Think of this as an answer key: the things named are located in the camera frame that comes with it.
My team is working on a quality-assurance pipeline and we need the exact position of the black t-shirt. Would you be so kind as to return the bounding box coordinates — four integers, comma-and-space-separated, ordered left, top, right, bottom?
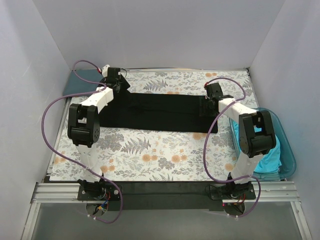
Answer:
98, 90, 218, 133

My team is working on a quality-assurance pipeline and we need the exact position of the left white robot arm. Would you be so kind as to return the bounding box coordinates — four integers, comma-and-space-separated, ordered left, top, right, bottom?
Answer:
67, 65, 130, 195

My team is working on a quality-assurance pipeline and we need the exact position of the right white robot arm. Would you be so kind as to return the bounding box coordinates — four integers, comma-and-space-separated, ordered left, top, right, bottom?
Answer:
203, 82, 277, 196

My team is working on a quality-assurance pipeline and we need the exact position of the folded grey-blue t-shirt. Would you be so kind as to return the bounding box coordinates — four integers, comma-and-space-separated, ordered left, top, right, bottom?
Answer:
62, 69, 103, 96

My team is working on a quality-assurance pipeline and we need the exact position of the floral patterned table mat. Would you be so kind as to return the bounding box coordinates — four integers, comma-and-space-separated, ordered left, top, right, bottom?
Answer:
48, 70, 261, 182

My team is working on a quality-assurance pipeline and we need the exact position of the turquoise t-shirt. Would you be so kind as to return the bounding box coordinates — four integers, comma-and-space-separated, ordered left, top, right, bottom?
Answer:
229, 119, 282, 174

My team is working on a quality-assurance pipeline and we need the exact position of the teal plastic bin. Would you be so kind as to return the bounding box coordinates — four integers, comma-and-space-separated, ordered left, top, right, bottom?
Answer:
227, 106, 297, 180

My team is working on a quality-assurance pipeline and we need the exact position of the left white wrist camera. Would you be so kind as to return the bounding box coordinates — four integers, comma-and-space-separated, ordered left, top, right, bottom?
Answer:
98, 64, 110, 77

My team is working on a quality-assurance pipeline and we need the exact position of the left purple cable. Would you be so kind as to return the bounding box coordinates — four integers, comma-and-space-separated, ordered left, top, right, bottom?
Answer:
41, 59, 124, 224

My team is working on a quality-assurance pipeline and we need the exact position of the aluminium frame rail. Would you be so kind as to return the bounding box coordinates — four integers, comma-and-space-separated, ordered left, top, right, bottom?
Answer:
32, 181, 300, 203

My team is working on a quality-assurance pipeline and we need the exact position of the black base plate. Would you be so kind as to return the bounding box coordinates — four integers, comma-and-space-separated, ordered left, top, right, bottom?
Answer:
77, 180, 256, 211

